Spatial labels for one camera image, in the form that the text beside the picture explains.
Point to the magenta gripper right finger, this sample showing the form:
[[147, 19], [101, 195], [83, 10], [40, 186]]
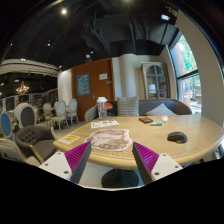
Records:
[[153, 166]]

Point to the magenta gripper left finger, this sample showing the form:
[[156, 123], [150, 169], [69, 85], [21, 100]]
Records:
[[69, 165]]

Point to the black computer mouse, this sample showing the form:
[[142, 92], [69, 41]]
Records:
[[177, 137]]

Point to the yellow square card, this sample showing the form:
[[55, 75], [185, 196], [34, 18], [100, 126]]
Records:
[[68, 139]]

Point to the teal small pack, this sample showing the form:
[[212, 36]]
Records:
[[156, 124]]

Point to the black red small box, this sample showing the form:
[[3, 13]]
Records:
[[145, 120]]

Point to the white printed paper sheet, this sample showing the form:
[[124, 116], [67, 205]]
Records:
[[105, 123]]

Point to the dark grey tufted armchair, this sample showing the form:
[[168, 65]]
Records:
[[37, 141]]

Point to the white dining chair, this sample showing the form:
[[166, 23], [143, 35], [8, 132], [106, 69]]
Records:
[[60, 116], [72, 110]]

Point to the small white round object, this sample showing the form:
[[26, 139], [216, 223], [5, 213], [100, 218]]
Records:
[[164, 118]]

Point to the round wooden table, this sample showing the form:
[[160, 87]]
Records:
[[204, 136]]

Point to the light grey cushion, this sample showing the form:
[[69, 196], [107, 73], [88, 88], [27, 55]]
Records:
[[160, 111]]

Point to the white dining chair right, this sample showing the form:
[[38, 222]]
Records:
[[72, 110]]

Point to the striped grey cushion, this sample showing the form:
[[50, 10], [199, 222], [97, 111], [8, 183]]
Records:
[[128, 106]]

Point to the clear plastic water bottle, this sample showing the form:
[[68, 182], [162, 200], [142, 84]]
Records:
[[102, 108]]

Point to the grey curved sofa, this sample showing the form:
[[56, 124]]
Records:
[[175, 106]]

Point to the grey backed oval chair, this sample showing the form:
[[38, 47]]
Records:
[[27, 116]]

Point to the blue backed oval chair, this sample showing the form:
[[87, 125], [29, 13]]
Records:
[[6, 126]]

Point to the orange wooden door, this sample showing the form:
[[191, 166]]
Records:
[[100, 80]]

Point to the arched wooden cabinet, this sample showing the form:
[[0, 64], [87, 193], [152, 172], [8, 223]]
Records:
[[155, 79]]

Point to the gold chandelier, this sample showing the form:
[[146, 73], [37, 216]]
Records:
[[23, 89]]

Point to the beige chair near camera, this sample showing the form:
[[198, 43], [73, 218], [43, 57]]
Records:
[[9, 150]]

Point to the blue wall poster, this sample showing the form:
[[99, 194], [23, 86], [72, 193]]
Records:
[[83, 86]]

